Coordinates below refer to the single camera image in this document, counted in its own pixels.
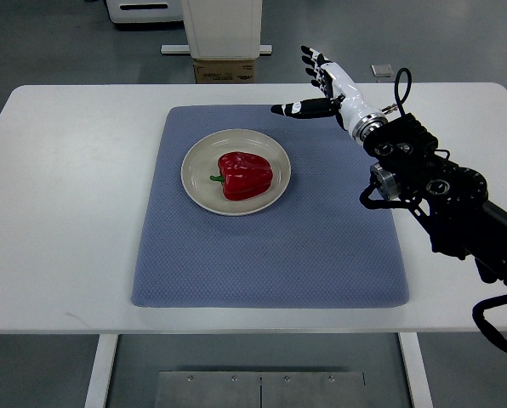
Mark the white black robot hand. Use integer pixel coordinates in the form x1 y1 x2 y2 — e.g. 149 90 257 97
271 46 388 145

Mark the red bell pepper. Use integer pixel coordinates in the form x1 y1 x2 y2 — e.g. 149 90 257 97
209 151 273 201

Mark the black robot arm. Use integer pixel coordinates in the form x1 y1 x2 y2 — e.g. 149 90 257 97
360 90 507 354

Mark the small grey floor plate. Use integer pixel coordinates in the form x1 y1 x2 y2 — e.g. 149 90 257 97
371 64 395 78

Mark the cream round plate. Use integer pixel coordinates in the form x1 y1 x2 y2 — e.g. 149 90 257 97
181 129 291 216

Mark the blue textured mat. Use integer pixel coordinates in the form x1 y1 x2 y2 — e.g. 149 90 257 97
131 105 409 309

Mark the cardboard box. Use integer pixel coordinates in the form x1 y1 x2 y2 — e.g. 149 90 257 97
193 59 255 84

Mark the white machine with slot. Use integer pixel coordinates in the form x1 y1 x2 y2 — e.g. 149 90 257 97
105 0 183 24

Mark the white right table leg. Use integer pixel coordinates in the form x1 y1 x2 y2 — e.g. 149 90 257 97
398 332 434 408

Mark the white table leg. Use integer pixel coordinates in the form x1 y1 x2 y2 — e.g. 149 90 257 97
398 332 434 408
84 334 118 408

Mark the white left table leg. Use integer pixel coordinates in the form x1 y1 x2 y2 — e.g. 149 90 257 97
84 334 118 408

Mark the white pedestal column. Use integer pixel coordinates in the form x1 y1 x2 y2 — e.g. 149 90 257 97
161 0 272 60

